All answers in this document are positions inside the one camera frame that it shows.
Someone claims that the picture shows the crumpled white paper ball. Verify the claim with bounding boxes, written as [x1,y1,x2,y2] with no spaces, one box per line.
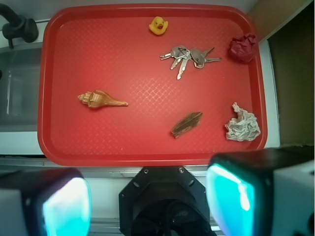
[224,102,261,142]

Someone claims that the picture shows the black octagonal mount plate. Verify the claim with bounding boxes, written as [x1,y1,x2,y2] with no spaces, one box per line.
[119,166,216,236]

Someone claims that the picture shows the brown wood bark piece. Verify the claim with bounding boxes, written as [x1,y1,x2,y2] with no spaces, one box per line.
[171,112,203,139]

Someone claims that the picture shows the silver key bunch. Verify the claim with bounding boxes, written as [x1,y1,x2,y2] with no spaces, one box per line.
[159,45,221,80]

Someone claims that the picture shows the crumpled red paper ball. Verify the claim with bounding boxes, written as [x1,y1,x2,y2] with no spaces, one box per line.
[228,33,258,63]

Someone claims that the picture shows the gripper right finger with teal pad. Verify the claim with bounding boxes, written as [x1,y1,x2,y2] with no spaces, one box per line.
[206,147,315,236]

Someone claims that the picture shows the brown spiral seashell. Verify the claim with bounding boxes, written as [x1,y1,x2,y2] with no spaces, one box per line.
[77,90,128,109]

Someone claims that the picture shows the black sink faucet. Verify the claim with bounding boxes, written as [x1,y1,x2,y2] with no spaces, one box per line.
[0,3,39,49]

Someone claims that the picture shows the red plastic tray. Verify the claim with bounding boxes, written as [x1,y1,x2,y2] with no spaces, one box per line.
[37,4,267,167]

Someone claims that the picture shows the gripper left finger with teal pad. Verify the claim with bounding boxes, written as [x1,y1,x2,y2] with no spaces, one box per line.
[0,168,92,236]

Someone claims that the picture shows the stainless steel sink basin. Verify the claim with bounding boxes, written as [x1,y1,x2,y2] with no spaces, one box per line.
[0,48,41,132]

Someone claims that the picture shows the yellow rubber duck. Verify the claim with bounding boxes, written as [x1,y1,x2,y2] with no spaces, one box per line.
[149,16,169,35]

